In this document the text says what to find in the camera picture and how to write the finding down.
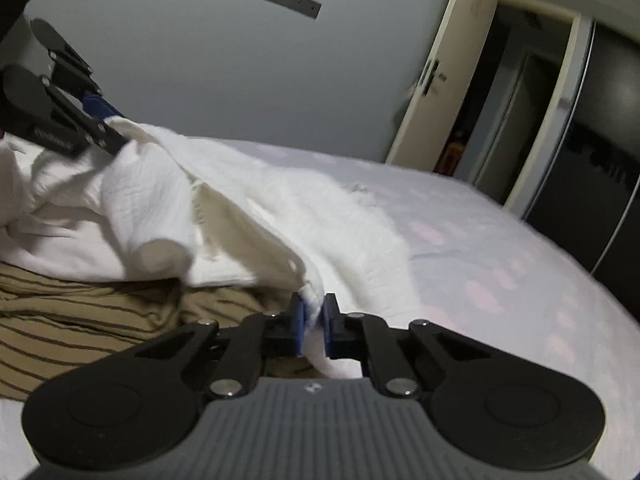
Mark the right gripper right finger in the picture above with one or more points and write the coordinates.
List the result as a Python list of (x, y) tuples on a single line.
[(367, 339)]

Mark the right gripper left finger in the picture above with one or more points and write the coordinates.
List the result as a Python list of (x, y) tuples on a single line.
[(249, 346)]

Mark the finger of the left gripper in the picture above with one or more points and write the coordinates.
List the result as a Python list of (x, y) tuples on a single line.
[(83, 130), (71, 73)]

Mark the white textured garment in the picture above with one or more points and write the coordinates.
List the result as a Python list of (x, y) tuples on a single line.
[(196, 210)]

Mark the polka dot bed sheet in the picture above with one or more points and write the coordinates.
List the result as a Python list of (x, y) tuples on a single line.
[(485, 274)]

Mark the brown striped garment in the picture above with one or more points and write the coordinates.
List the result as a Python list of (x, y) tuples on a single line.
[(49, 326)]

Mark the dark wardrobe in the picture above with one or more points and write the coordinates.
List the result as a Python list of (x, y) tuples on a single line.
[(580, 187)]

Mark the cream door with handle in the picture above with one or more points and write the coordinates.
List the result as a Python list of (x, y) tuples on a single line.
[(442, 86)]

